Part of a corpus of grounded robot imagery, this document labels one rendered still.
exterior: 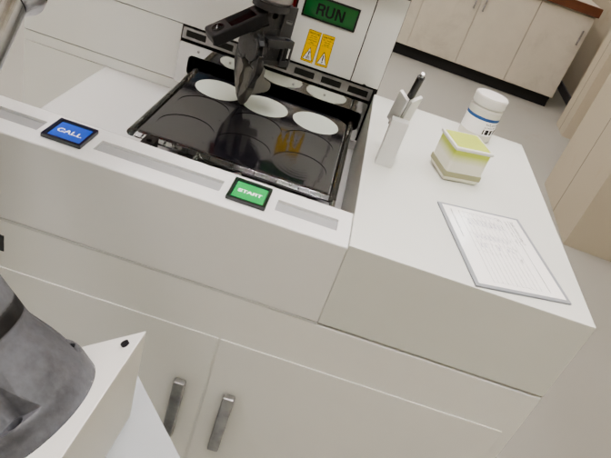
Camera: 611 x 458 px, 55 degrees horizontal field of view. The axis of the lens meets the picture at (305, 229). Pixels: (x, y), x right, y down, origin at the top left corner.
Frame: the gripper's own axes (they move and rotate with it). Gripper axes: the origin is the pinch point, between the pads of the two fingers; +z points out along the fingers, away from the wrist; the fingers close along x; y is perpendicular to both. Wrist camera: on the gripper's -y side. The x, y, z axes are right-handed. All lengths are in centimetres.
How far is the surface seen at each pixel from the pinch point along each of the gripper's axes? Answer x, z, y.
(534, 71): 208, 63, 418
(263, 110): -2.0, 1.6, 5.2
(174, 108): -2.0, 1.8, -14.4
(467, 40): 254, 58, 372
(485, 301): -66, -3, 4
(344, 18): 1.7, -18.1, 21.3
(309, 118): -5.2, 1.7, 15.1
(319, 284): -52, 3, -12
